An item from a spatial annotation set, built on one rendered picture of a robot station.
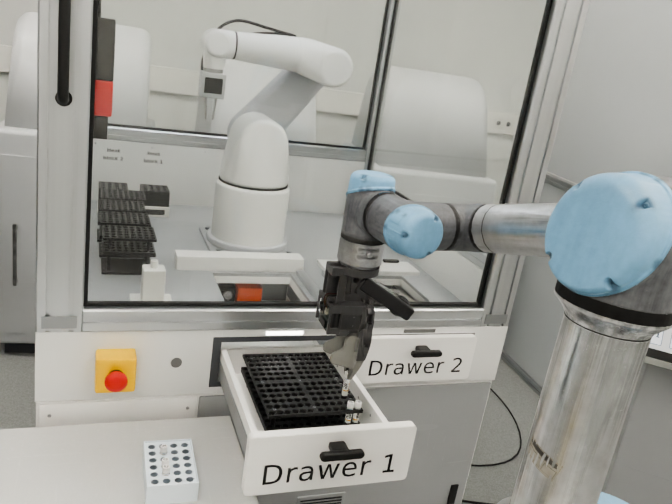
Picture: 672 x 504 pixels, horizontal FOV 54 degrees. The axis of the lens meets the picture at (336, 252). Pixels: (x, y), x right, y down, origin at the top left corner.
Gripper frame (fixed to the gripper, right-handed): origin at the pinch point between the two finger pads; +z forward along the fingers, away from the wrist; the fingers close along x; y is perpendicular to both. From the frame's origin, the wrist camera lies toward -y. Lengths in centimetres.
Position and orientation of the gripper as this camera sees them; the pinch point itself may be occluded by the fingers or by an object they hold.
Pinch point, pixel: (352, 370)
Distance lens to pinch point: 117.4
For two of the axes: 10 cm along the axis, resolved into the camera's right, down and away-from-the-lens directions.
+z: -1.4, 9.5, 2.9
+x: 2.9, 3.2, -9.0
